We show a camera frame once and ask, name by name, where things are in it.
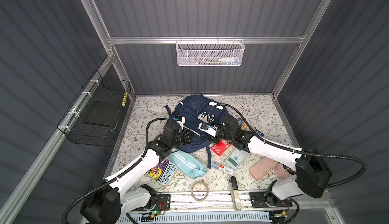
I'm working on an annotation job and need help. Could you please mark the navy blue student backpack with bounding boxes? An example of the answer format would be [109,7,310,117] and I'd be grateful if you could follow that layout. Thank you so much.
[160,94,241,169]

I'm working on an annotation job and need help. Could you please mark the purple treehouse paperback book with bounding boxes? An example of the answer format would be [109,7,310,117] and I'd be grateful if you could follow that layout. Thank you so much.
[146,159,178,185]

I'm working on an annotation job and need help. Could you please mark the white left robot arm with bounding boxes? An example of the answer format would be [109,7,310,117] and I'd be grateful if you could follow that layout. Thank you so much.
[80,117,193,224]

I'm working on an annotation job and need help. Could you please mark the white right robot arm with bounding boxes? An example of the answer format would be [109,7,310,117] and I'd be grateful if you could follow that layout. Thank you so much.
[198,116,332,207]

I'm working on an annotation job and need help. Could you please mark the red card box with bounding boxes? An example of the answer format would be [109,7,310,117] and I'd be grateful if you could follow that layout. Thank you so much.
[211,140,231,156]

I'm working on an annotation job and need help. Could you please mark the light blue pencil pouch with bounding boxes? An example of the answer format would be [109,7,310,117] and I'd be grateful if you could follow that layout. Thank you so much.
[168,150,207,179]

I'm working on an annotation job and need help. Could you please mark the light green calculator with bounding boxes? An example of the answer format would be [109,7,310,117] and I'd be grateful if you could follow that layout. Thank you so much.
[225,149,249,170]

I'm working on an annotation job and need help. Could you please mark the pink pencil case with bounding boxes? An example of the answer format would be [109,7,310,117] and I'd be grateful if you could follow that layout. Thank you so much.
[249,157,278,181]

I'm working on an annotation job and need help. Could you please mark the clear tape roll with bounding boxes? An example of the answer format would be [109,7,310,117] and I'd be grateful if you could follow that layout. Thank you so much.
[190,180,209,202]

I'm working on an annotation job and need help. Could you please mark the beige stapler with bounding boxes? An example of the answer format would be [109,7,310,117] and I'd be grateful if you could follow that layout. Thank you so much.
[229,176,242,211]

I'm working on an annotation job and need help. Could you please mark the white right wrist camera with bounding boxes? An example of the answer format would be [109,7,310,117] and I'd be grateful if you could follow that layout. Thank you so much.
[198,122,217,137]

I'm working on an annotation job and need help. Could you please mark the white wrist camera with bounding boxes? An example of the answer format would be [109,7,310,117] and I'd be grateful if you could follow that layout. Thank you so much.
[198,122,217,137]
[173,116,185,129]

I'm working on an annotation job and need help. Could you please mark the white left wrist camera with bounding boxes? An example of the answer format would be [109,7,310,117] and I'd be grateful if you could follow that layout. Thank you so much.
[173,116,185,129]

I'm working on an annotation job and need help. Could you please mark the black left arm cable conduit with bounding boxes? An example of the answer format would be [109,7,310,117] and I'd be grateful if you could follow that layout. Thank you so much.
[61,118,174,224]

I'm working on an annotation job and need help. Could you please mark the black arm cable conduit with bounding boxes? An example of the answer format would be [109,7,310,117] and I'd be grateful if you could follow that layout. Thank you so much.
[61,118,174,224]
[207,103,368,189]

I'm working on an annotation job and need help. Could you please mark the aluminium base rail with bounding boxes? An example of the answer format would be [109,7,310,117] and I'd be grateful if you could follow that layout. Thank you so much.
[157,190,334,212]

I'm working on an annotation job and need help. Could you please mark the white wire mesh basket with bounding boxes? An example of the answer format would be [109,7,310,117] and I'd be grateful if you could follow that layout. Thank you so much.
[175,39,245,67]

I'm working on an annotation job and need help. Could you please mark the black wire basket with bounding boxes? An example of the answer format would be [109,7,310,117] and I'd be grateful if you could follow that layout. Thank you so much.
[57,72,131,147]

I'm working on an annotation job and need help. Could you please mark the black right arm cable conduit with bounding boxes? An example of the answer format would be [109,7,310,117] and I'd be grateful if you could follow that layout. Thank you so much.
[207,103,368,189]

